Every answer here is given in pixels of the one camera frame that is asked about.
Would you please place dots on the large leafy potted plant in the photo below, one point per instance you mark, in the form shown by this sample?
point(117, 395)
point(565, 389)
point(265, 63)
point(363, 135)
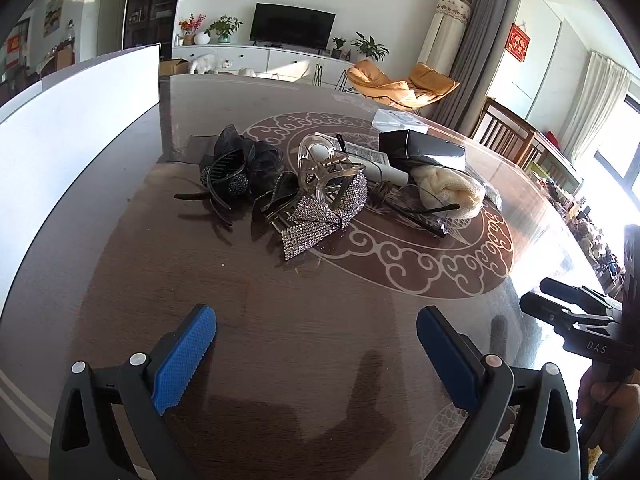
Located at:
point(369, 46)

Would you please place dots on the white television cabinet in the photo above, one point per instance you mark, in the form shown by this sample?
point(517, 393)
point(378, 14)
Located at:
point(280, 60)

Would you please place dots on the brown cardboard box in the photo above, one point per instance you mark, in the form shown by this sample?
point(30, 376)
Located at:
point(172, 66)

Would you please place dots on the white sheer curtain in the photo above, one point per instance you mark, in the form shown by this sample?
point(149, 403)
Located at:
point(597, 105)

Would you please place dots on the dark satin bow claw clip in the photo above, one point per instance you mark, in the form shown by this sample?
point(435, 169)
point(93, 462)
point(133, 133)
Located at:
point(277, 197)

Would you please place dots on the red wall hanging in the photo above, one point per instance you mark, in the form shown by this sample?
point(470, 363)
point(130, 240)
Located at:
point(519, 42)

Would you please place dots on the beige knitted cloth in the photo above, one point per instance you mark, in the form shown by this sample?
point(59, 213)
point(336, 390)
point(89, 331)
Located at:
point(450, 190)

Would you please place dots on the clear plastic box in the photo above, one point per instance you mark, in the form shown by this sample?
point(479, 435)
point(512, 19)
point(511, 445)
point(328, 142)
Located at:
point(397, 120)

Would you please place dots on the clutter of small goods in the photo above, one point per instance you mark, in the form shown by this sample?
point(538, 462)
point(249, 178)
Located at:
point(595, 225)

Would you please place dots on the black glasses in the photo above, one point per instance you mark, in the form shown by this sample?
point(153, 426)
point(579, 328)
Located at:
point(425, 212)

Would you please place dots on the white bottle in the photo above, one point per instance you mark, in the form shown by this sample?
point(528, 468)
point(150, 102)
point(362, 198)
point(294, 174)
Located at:
point(385, 171)

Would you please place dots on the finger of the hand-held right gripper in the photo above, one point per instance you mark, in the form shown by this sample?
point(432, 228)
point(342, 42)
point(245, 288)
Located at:
point(550, 310)
point(575, 296)

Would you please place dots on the green plant in teal pot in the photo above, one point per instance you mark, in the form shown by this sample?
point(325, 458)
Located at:
point(224, 26)

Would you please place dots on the orange lounge chair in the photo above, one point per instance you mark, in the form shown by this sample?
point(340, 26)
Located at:
point(380, 85)

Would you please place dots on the wooden slatted chair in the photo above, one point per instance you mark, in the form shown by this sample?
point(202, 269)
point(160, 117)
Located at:
point(505, 130)

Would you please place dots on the framed wall picture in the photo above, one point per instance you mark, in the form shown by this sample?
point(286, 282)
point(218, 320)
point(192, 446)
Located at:
point(53, 12)

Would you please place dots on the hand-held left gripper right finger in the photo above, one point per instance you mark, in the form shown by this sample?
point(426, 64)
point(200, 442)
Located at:
point(447, 355)

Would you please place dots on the covered standing air conditioner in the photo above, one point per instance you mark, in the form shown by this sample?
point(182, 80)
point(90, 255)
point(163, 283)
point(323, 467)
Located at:
point(445, 30)

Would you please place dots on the grey curtain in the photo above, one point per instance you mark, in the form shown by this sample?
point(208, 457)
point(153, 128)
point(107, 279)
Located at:
point(480, 35)

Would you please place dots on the dark glass display cabinet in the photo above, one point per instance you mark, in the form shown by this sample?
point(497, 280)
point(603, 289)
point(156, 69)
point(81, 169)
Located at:
point(150, 5)

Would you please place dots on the white cardboard box container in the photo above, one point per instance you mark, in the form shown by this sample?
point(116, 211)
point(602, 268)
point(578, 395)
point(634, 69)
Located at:
point(75, 150)

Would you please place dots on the clear plastic claw clip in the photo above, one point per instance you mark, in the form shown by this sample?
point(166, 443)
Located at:
point(320, 180)

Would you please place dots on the white standing cat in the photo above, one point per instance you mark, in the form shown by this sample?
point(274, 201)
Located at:
point(205, 62)

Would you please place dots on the white lying cat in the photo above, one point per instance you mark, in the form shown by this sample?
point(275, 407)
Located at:
point(247, 72)

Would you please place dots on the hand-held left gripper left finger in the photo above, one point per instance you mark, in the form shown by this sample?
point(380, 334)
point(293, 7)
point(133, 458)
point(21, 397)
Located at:
point(182, 355)

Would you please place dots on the person's right hand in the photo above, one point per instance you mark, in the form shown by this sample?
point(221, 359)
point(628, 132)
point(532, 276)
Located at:
point(607, 392)

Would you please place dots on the black flat television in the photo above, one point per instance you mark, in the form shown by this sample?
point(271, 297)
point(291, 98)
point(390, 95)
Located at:
point(292, 25)

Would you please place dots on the small potted plant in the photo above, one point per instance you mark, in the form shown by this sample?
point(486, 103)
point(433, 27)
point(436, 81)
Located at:
point(338, 45)

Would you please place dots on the rhinestone bow hair clip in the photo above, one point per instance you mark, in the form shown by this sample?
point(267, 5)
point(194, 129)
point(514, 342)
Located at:
point(312, 220)

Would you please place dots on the black toothed headband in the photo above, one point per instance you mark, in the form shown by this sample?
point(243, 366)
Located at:
point(220, 180)

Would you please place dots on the white round vase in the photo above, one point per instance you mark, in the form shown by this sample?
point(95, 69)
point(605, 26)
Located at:
point(201, 38)

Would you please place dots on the red flower bouquet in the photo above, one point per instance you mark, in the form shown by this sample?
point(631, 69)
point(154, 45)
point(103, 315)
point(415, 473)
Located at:
point(190, 24)

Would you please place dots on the black organza flower hair clip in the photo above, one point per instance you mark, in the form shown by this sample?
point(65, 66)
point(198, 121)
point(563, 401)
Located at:
point(262, 160)

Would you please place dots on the black carton box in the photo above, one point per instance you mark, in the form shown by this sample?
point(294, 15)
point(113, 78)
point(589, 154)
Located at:
point(425, 150)

